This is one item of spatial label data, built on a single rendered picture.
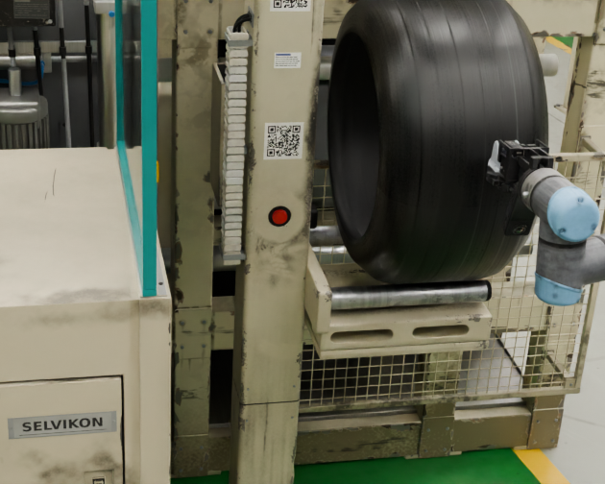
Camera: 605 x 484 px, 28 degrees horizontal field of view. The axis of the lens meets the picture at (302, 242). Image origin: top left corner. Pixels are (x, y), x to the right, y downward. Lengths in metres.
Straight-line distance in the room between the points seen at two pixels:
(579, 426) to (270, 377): 1.45
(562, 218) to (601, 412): 2.04
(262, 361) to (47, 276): 0.91
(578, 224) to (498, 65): 0.46
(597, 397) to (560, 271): 2.03
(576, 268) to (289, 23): 0.70
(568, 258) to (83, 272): 0.75
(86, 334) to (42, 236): 0.22
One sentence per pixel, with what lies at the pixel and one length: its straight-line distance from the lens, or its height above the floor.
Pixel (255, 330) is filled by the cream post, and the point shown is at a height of 0.80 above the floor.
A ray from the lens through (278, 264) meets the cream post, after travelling 2.42.
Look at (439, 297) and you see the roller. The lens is 2.45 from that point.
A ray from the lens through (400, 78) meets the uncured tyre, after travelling 2.19.
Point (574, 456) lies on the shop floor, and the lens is 3.64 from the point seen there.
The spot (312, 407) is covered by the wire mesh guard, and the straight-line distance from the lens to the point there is 3.12.
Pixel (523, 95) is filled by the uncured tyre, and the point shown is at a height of 1.36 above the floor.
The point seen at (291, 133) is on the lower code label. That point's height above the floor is 1.24.
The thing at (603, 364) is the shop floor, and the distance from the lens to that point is 4.11.
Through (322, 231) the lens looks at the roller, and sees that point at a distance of 2.64.
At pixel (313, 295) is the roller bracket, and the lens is 2.38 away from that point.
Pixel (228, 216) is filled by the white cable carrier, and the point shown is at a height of 1.06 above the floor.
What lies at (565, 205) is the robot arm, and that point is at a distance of 1.87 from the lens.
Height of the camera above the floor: 2.07
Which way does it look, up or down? 26 degrees down
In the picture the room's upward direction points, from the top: 3 degrees clockwise
